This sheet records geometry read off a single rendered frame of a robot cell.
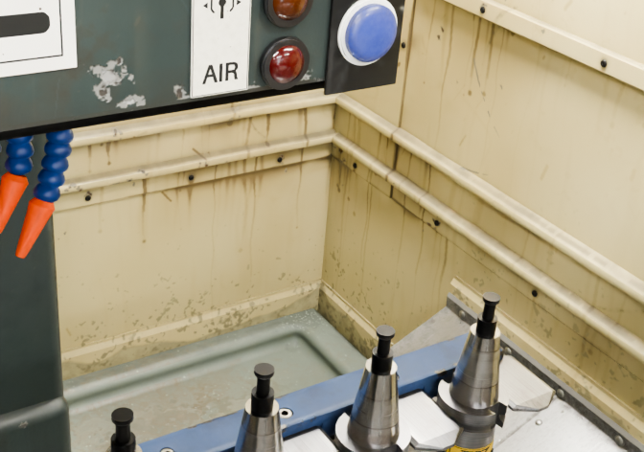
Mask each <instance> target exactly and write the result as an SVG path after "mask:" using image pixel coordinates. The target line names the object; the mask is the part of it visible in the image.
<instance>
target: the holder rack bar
mask: <svg viewBox="0 0 644 452"><path fill-rule="evenodd" d="M468 334H469V333H465V334H462V335H459V336H456V337H453V338H450V339H448V340H445V341H443V342H440V343H437V344H434V345H431V346H428V347H425V348H422V349H419V350H414V351H412V352H409V353H406V354H403V355H400V356H397V357H394V358H393V361H394V362H395V363H396V365H397V372H398V392H399V396H400V395H403V394H405V393H408V392H411V391H414V390H416V389H423V390H424V391H425V392H426V393H427V394H428V395H429V396H430V397H431V398H434V397H436V396H437V394H438V388H439V384H440V382H441V380H443V381H445V382H446V383H448V384H449V383H450V381H451V379H452V373H454V371H455V369H456V366H457V363H458V361H459V358H460V355H461V352H462V350H463V348H464V345H465V342H466V340H467V337H468ZM363 371H364V368H363V369H360V370H357V371H354V372H351V373H346V374H343V375H341V376H338V377H335V378H332V379H329V380H326V381H323V382H320V383H318V384H315V385H312V386H309V387H307V388H304V389H301V390H298V391H295V392H292V393H289V394H286V395H281V396H278V397H275V398H274V399H275V400H276V401H277V402H278V404H279V410H280V419H281V427H282V436H283V438H284V437H287V436H289V435H292V434H295V433H298V432H300V431H303V430H306V429H309V428H311V427H313V426H320V427H321V428H322V429H323V430H324V431H325V432H326V433H327V435H328V436H332V435H335V426H336V423H337V421H338V419H339V418H340V417H341V416H342V415H343V414H344V413H345V414H346V415H347V416H348V417H350V414H351V411H352V408H353V405H354V402H355V398H356V395H357V389H358V386H359V383H360V379H361V377H362V374H363ZM243 410H244V409H241V410H239V411H236V412H233V413H230V414H227V415H224V416H221V417H218V418H213V419H210V420H207V421H204V422H201V423H199V424H196V425H194V426H191V427H188V428H185V429H182V430H179V431H176V432H173V433H170V434H168V435H165V436H162V437H159V438H156V439H153V440H150V441H145V442H142V443H139V444H137V445H139V446H140V448H141V449H142V452H234V450H235V446H236V442H237V438H238V434H239V430H240V426H241V422H242V415H243Z"/></svg>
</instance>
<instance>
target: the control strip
mask: <svg viewBox="0 0 644 452"><path fill-rule="evenodd" d="M312 3H313V0H309V2H308V5H307V7H306V9H305V11H304V12H303V13H302V14H301V15H300V16H299V17H297V18H295V19H293V20H289V21H286V20H283V19H281V18H279V17H278V16H277V15H276V13H275V11H274V9H273V0H263V7H264V13H265V15H266V17H267V18H268V20H269V21H270V22H272V23H273V24H275V25H277V26H279V27H283V28H288V27H292V26H295V25H297V24H299V23H300V22H301V21H303V20H304V19H305V18H306V16H307V15H308V14H309V12H310V10H311V7H312ZM373 3H377V4H381V5H384V6H385V7H387V8H388V9H390V10H391V11H392V12H393V13H394V15H395V17H396V21H397V33H396V37H395V40H394V43H393V45H392V46H391V48H390V49H389V51H388V52H387V53H386V54H385V55H384V56H382V57H381V58H379V59H378V60H375V61H372V62H362V61H359V60H357V59H356V58H354V57H352V56H351V55H350V54H349V52H348V50H347V48H346V44H345V33H346V29H347V26H348V23H349V21H350V19H351V18H352V16H353V15H354V14H355V13H356V12H357V11H358V10H359V9H360V8H362V7H364V6H366V5H368V4H373ZM404 4H405V0H332V3H331V15H330V27H329V38H328V51H327V62H326V74H325V85H324V95H331V94H337V93H343V92H349V91H355V90H360V89H366V88H372V87H378V86H383V85H389V84H395V83H396V77H397V69H398V61H399V52H400V45H401V36H402V28H403V13H404ZM287 45H292V46H296V47H298V48H299V49H300V50H301V52H302V53H303V56H304V67H303V70H302V72H301V74H300V75H299V76H298V77H297V78H296V79H295V80H293V81H291V82H289V83H279V82H277V81H275V80H274V79H273V78H272V76H271V75H270V72H269V65H270V61H271V59H272V57H273V56H274V54H275V53H276V52H277V51H278V50H279V49H281V48H282V47H284V46H287ZM309 62H310V55H309V51H308V48H307V46H306V45H305V44H304V42H302V41H301V40H300V39H298V38H296V37H294V36H282V37H279V38H277V39H275V40H274V41H273V42H271V43H270V44H269V45H268V46H267V48H266V49H265V50H264V53H263V55H262V58H261V62H260V72H261V76H262V79H263V80H264V82H265V83H266V84H267V85H268V86H270V87H272V88H273V89H277V90H285V89H289V88H291V87H292V86H294V85H296V84H297V83H298V82H299V81H300V80H301V79H302V78H303V76H304V75H305V74H306V72H307V70H308V67H309Z"/></svg>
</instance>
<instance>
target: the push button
mask: <svg viewBox="0 0 644 452"><path fill-rule="evenodd" d="M396 33H397V21H396V17H395V15H394V13H393V12H392V11H391V10H390V9H388V8H387V7H385V6H384V5H381V4H377V3H373V4H368V5H366V6H364V7H362V8H360V9H359V10H358V11H357V12H356V13H355V14H354V15H353V16H352V18H351V19H350V21H349V23H348V26H347V29H346V33H345V44H346V48H347V50H348V52H349V54H350V55H351V56H352V57H354V58H356V59H357V60H359V61H362V62H372V61H375V60H378V59H379V58H381V57H383V56H384V55H385V54H386V53H387V52H388V51H389V49H390V48H391V46H392V45H393V43H394V40H395V37H396Z"/></svg>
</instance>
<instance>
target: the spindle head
mask: <svg viewBox="0 0 644 452"><path fill-rule="evenodd" d="M331 3H332V0H313V3H312V7H311V9H310V12H309V14H308V15H307V16H306V18H305V19H304V20H303V21H301V22H300V23H299V24H297V25H295V26H292V27H288V28H283V27H279V26H277V25H275V24H273V23H272V22H270V21H269V20H268V18H267V17H266V15H265V11H264V7H263V0H251V14H250V37H249V60H248V83H247V89H246V90H241V91H235V92H228V93H222V94H216V95H210V96H204V97H197V98H191V27H192V0H74V4H75V26H76V48H77V67H75V68H67V69H59V70H53V71H45V72H37V73H30V74H23V75H15V76H8V77H1V78H0V141H3V140H9V139H15V138H21V137H27V136H33V135H38V134H45V133H51V132H57V131H62V130H68V129H74V128H80V127H87V126H92V125H98V124H109V123H115V122H120V121H127V120H133V119H139V118H145V117H150V116H156V115H163V114H169V113H174V112H180V111H186V110H192V109H198V108H204V107H210V106H216V105H222V104H227V103H233V102H245V101H251V100H256V99H262V98H268V97H274V96H281V95H286V94H292V93H298V92H304V91H310V90H315V89H322V88H324V85H325V74H326V62H327V51H328V38H329V27H330V15H331ZM282 36H294V37H296V38H298V39H300V40H301V41H302V42H304V44H305V45H306V46H307V48H308V51H309V55H310V62H309V67H308V70H307V72H306V74H305V75H304V76H303V78H302V79H301V80H300V81H299V82H298V83H297V84H296V85H294V86H292V87H291V88H289V89H285V90H277V89H273V88H272V87H270V86H268V85H267V84H266V83H265V82H264V80H263V79H262V76H261V72H260V62H261V58H262V55H263V53H264V51H265V49H266V48H267V46H268V45H269V44H270V43H271V42H273V41H274V40H275V39H277V38H279V37H282Z"/></svg>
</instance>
